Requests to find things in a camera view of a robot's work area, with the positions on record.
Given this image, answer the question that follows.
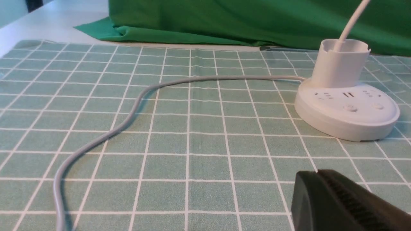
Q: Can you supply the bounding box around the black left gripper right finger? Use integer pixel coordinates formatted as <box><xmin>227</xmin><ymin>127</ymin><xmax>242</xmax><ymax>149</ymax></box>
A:
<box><xmin>318</xmin><ymin>169</ymin><xmax>411</xmax><ymax>231</ymax></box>

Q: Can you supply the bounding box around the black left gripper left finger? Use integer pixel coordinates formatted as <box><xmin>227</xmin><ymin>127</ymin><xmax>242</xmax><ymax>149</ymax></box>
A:
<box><xmin>291</xmin><ymin>171</ymin><xmax>363</xmax><ymax>231</ymax></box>

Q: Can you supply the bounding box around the white desk lamp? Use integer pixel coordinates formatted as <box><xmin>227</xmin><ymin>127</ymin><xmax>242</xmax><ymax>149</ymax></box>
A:
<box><xmin>294</xmin><ymin>0</ymin><xmax>400</xmax><ymax>142</ymax></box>

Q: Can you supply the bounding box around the green checkered tablecloth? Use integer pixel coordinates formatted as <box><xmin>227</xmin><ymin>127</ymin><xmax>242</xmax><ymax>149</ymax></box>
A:
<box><xmin>0</xmin><ymin>40</ymin><xmax>411</xmax><ymax>231</ymax></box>

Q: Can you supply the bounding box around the green backdrop cloth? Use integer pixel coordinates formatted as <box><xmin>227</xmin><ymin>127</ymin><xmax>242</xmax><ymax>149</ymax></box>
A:
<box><xmin>73</xmin><ymin>0</ymin><xmax>411</xmax><ymax>57</ymax></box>

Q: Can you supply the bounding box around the grey lamp power cable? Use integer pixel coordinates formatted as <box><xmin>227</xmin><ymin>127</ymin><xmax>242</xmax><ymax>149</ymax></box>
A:
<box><xmin>53</xmin><ymin>75</ymin><xmax>307</xmax><ymax>231</ymax></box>

